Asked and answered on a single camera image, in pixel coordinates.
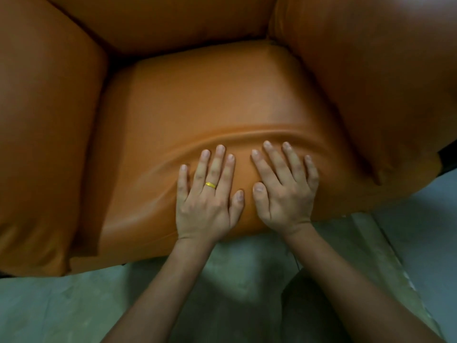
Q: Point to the person's left thumb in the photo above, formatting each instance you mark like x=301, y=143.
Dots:
x=236, y=207

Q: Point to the orange leather seat cushion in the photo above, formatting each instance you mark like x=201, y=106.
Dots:
x=200, y=103

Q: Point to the person's left forearm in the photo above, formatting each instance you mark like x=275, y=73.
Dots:
x=164, y=292

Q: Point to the person's left middle finger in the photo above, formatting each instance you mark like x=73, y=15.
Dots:
x=215, y=167

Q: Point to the person's left hand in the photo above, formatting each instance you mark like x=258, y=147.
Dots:
x=203, y=214

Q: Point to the person's right hand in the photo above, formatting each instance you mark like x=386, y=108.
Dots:
x=289, y=203

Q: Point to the person's right thumb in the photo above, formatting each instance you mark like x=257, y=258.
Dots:
x=260, y=200

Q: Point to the person's right middle finger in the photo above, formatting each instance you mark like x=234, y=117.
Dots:
x=276, y=160

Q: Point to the person's right forearm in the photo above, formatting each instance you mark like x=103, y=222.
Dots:
x=339, y=282

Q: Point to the person's left little finger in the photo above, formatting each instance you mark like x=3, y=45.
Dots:
x=182, y=180

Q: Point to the orange leather armchair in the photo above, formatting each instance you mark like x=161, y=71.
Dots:
x=357, y=67

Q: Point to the person's right little finger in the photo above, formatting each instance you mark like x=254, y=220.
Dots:
x=311, y=173

